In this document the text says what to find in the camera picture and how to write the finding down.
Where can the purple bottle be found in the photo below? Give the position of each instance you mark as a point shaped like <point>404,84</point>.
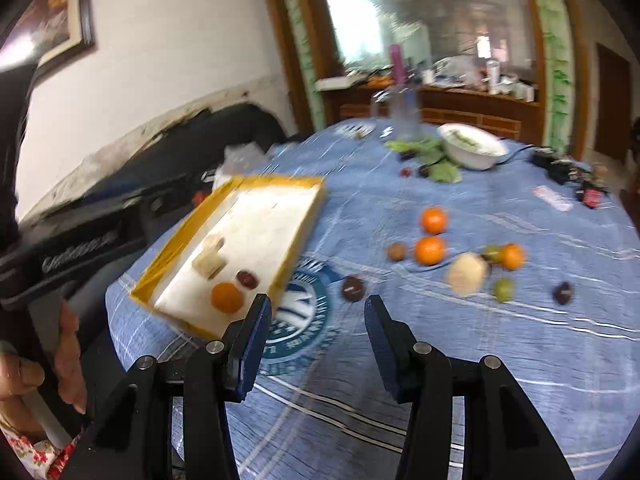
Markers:
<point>398,62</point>

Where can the small snack packet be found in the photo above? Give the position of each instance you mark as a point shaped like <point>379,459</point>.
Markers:
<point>356,130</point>

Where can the crumpled white plastic bag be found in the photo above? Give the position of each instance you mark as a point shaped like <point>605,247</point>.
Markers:
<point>240,160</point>

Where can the small dark fruit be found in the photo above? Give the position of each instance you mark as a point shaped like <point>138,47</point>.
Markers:
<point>424,170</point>

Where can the tangerine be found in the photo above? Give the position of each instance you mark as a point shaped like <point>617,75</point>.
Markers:
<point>433,220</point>
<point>227,298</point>
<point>430,251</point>
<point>513,256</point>

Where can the person's left forearm floral sleeve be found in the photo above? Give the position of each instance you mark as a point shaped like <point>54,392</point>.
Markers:
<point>35,457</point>

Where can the black sofa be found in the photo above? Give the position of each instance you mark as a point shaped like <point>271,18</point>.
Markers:
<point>165,150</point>

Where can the framed wall picture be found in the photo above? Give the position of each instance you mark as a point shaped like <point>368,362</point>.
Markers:
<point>55,15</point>

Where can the brown wooden door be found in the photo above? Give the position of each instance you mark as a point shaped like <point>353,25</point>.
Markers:
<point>612,105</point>

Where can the person's left hand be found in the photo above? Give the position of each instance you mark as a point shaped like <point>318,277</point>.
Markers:
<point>70,355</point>

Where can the red and white card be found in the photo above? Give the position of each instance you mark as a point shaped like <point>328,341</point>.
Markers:
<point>552,198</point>

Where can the green leaves in bowl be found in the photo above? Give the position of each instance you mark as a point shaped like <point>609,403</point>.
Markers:
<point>462,136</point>

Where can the small brown round fruit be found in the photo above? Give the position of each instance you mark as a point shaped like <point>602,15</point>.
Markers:
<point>397,251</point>

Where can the white bowl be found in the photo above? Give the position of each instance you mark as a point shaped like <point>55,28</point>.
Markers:
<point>472,152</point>

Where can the wooden cabinet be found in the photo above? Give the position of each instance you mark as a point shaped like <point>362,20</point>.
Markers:
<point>450,105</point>

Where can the green leaves on table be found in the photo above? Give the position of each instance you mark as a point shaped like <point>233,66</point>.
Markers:
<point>435,160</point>

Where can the clear plastic pitcher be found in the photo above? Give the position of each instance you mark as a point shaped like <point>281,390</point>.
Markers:
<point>404,110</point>

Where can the black camera device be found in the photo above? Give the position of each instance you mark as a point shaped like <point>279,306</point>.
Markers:
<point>550,166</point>

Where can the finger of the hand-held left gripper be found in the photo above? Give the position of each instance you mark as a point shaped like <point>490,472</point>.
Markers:
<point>160,205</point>

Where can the cream white fruit piece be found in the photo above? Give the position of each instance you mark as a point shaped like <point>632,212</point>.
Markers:
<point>210,256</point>

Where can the blue striped tablecloth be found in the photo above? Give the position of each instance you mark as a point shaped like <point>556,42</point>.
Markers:
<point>450,360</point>

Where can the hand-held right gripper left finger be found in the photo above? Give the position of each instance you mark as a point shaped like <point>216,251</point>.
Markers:
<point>252,345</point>

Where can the dark can with red label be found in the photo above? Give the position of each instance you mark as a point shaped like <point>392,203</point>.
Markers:
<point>592,193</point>

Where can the yellow tray with white inside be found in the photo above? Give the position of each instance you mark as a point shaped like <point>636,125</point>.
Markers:
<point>260,220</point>

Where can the green plum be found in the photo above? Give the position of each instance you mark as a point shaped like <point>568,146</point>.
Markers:
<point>504,290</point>
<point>492,253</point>

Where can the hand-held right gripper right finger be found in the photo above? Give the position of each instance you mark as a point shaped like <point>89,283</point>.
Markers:
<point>382,345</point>

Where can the small red fruit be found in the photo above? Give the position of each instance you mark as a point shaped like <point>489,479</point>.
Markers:
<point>406,172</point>

